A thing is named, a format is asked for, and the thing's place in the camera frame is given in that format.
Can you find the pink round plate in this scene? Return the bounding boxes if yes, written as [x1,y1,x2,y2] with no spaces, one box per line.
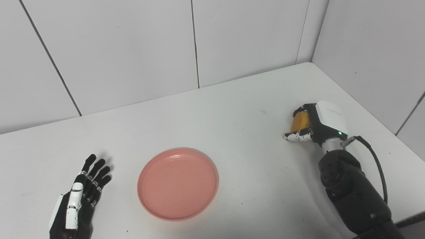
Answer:
[136,146,220,222]

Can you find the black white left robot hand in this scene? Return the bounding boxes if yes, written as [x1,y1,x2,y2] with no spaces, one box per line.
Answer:
[45,153,114,239]

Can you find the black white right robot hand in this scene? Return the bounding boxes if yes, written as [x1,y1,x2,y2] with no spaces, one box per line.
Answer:
[283,100,349,146]

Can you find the orange cream puff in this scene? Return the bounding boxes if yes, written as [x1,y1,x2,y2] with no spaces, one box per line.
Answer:
[291,111,312,133]

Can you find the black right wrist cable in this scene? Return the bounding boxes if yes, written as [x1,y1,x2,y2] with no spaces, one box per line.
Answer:
[341,135,388,205]

